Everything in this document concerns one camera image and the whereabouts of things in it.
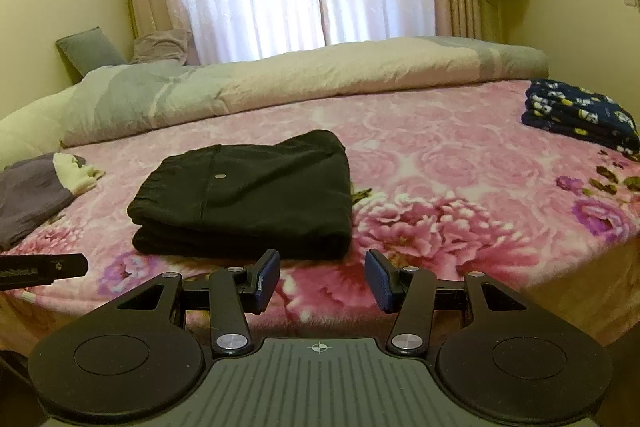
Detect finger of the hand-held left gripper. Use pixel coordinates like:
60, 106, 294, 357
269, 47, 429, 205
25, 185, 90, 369
0, 253, 89, 292

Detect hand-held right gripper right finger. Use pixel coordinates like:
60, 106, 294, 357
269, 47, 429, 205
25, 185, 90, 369
364, 248, 531, 355

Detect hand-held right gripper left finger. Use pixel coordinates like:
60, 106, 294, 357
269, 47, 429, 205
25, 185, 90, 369
116, 249, 282, 358

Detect black pants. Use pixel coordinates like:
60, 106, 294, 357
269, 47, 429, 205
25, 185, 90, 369
126, 129, 353, 260

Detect grey and cream garment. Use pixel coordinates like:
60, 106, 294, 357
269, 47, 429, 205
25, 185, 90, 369
0, 152, 106, 250

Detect pink floral blanket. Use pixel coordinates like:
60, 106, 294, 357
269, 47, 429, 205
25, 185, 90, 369
0, 79, 640, 343

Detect cream and grey quilt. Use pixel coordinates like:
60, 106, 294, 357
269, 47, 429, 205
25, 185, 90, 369
0, 36, 550, 170

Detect grey pillow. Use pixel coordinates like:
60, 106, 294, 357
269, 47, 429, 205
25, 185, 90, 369
55, 27, 128, 82

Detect beige pillow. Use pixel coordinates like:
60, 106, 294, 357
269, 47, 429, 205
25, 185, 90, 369
131, 29, 193, 65

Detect navy printed folded cloth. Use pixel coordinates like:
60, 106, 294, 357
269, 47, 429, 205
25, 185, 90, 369
521, 78, 640, 155

